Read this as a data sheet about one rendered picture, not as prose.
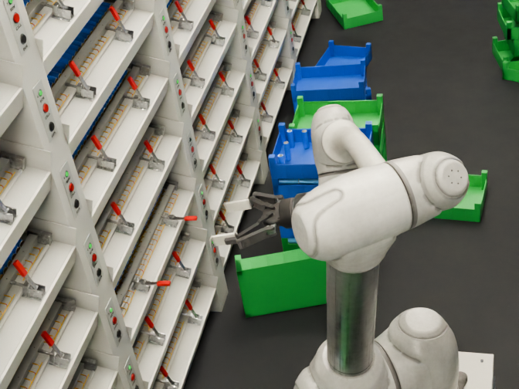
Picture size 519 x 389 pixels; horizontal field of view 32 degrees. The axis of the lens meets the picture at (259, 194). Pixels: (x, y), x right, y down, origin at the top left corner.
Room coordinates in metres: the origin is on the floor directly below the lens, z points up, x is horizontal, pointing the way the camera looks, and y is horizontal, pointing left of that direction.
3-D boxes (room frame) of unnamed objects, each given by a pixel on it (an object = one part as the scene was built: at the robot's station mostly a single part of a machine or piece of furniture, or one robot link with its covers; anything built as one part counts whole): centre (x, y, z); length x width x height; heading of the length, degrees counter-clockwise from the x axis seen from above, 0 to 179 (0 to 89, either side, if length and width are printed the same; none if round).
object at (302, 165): (2.38, -0.22, 0.44); 0.30 x 0.20 x 0.08; 73
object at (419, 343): (1.47, -0.30, 0.44); 0.18 x 0.16 x 0.22; 106
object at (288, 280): (2.19, -0.04, 0.10); 0.30 x 0.08 x 0.20; 90
